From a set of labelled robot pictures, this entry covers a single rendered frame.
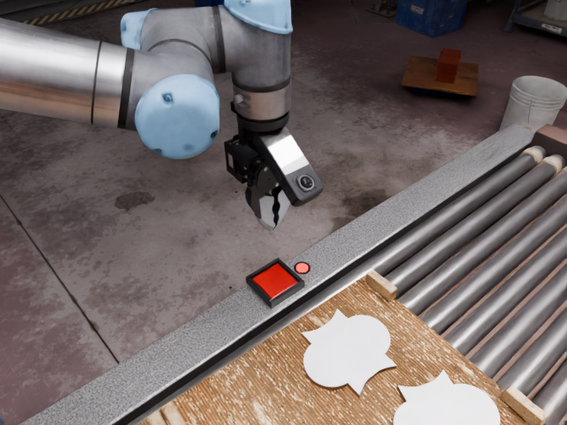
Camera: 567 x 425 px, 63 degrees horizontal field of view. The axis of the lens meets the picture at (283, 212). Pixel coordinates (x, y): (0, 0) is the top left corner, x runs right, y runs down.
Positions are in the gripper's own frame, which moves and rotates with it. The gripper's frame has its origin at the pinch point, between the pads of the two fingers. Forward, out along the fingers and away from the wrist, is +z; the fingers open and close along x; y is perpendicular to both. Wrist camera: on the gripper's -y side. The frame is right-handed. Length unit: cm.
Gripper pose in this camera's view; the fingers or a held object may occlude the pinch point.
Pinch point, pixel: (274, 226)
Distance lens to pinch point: 73.9
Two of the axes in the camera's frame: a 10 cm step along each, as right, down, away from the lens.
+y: -6.3, -5.1, 5.8
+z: 0.0, 7.5, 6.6
